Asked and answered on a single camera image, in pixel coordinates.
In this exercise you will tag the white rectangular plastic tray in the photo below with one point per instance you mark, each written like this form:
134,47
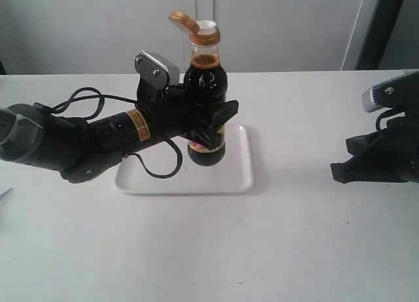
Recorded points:
234,174

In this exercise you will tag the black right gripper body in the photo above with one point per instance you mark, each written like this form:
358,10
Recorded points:
399,127

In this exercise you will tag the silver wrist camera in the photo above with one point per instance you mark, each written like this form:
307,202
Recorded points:
398,92
155,71

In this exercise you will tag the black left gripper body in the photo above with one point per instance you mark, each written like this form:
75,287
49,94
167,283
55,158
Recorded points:
168,112

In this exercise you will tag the dark soy sauce bottle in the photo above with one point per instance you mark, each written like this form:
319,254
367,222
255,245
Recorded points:
205,80

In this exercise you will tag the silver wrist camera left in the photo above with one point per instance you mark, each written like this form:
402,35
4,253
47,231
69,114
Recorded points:
155,71

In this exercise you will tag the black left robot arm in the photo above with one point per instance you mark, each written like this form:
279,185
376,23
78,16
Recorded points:
82,148

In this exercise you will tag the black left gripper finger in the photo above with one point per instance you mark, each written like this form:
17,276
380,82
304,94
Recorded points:
206,122

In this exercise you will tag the black vertical post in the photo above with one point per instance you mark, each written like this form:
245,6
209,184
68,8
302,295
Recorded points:
378,34

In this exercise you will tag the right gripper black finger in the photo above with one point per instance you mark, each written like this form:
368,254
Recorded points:
369,162

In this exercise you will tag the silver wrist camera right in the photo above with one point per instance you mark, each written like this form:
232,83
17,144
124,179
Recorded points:
398,92

